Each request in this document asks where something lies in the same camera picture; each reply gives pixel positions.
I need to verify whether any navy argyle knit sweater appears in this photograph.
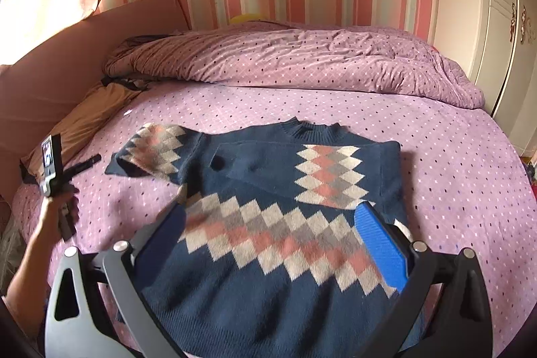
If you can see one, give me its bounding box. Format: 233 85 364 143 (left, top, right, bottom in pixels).
106 119 408 357

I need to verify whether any person's left forearm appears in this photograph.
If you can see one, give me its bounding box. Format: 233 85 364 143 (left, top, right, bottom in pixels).
4 216 60 340

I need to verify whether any person's left hand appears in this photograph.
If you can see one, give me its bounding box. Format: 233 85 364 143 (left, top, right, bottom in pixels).
39 184 79 244

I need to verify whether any brown pillow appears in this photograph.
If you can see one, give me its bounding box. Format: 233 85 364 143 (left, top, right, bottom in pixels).
18 80 146 185

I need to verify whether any pink upholstered headboard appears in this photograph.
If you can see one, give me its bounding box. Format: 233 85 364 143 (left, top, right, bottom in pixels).
1 0 188 204

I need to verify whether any purple dotted bed sheet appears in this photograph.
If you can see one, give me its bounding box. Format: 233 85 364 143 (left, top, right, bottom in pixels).
10 80 537 358

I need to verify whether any purple dotted duvet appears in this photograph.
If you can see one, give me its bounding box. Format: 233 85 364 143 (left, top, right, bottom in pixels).
103 20 484 109

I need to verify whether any yellow object behind duvet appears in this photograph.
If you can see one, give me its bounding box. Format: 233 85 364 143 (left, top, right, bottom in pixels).
229 14 264 24

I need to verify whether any white wardrobe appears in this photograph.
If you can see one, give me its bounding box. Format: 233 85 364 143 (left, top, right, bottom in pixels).
433 0 536 157

